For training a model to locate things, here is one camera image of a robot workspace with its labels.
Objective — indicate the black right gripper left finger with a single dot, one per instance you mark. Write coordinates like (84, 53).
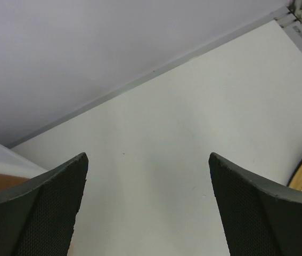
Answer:
(37, 217)

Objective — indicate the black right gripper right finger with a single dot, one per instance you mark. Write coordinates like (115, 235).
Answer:
(259, 216)

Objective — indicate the white plastic shoe cabinet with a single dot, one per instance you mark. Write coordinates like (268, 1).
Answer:
(16, 165)

